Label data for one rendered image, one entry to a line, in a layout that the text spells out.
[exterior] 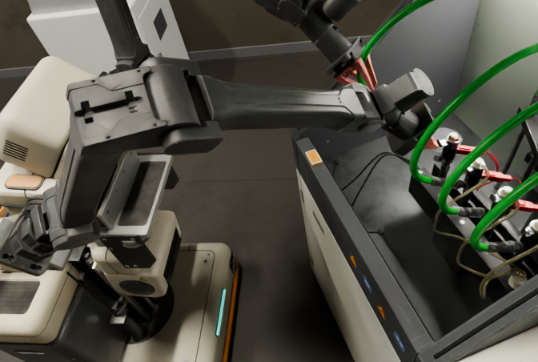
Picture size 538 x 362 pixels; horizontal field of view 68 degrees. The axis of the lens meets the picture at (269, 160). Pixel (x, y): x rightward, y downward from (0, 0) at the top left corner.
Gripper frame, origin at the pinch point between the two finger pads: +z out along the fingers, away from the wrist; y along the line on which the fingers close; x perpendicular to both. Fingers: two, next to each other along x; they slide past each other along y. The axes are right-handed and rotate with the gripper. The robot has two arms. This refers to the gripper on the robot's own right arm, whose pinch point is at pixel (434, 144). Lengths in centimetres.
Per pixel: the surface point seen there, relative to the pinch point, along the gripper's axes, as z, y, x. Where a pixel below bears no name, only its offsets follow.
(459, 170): -13.0, 6.5, -18.6
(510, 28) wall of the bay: 13.2, 23.8, 26.7
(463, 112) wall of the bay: 34.9, -0.3, 33.8
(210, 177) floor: 21, -135, 100
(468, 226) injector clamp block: 13.6, -6.4, -12.4
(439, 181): -1.6, -1.8, -9.8
